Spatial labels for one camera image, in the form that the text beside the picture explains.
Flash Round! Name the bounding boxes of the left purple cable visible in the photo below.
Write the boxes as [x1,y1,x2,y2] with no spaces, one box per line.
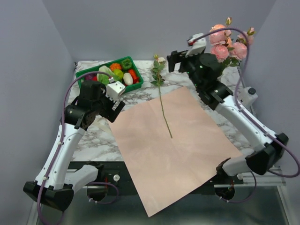
[37,72,120,225]

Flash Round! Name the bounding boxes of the peach rose stem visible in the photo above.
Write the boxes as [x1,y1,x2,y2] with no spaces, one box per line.
[208,16,235,47]

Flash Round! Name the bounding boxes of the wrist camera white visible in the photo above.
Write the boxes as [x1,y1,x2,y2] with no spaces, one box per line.
[185,33,207,58]
[106,81,126,102]

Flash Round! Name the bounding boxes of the lime green fruit toy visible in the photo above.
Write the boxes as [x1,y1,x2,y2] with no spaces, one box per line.
[113,69,124,80]

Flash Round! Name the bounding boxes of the pink flower bouquet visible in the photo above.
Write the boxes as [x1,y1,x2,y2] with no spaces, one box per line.
[209,30,232,63]

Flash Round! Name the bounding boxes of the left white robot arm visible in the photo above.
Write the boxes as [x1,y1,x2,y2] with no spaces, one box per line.
[23,80,126,211]

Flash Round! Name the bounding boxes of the orange pumpkin toy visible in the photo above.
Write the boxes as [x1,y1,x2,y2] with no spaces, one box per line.
[109,63,122,72]

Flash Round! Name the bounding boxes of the green bell pepper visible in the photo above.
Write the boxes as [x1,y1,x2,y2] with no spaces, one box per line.
[120,58,133,71]

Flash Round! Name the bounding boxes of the white rose stem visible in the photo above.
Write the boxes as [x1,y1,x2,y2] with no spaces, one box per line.
[150,54,173,139]

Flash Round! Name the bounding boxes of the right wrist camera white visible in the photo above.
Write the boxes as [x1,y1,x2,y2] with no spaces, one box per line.
[185,33,207,58]

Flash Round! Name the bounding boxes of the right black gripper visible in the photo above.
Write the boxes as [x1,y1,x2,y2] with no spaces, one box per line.
[166,49,204,90]

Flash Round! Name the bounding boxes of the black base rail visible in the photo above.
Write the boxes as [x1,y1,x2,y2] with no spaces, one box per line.
[68,161,246,200]

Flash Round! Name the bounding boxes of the pink rose stem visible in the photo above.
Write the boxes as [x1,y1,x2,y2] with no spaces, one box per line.
[230,27,256,67]

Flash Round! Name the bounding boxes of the purple cable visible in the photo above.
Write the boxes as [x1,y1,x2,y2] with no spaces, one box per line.
[37,72,120,225]
[203,28,300,203]

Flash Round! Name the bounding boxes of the aluminium frame rail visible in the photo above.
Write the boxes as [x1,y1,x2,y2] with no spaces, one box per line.
[23,165,285,212]

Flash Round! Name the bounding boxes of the red chili pepper toy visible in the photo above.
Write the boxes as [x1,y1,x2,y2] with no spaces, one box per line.
[128,69,139,84]

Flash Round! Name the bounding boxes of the pink wrapping paper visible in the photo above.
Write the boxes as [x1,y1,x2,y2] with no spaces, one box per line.
[110,87,241,217]

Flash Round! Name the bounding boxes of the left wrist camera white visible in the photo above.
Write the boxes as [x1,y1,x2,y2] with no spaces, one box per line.
[106,81,126,102]

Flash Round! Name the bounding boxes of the green lettuce toy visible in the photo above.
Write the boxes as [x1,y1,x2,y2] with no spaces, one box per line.
[96,66,120,85]

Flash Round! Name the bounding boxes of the purple onion toy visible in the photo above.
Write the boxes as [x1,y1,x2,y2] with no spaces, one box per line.
[85,74,94,80]

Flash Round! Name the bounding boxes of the beige ribbon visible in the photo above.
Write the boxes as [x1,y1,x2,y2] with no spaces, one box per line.
[92,117,112,134]

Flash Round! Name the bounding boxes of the white spray bottle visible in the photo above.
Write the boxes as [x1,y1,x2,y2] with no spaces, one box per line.
[238,87,258,109]

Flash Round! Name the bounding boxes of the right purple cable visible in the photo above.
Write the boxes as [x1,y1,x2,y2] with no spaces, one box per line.
[203,28,300,203]

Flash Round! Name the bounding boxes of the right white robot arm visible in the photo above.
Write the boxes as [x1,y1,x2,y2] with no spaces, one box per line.
[167,51,289,184]

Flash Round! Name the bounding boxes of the white egg-shaped vegetable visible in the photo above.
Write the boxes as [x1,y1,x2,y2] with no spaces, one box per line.
[123,73,134,86]

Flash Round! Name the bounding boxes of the green plastic tray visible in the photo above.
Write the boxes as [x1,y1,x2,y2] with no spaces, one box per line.
[75,56,143,93]

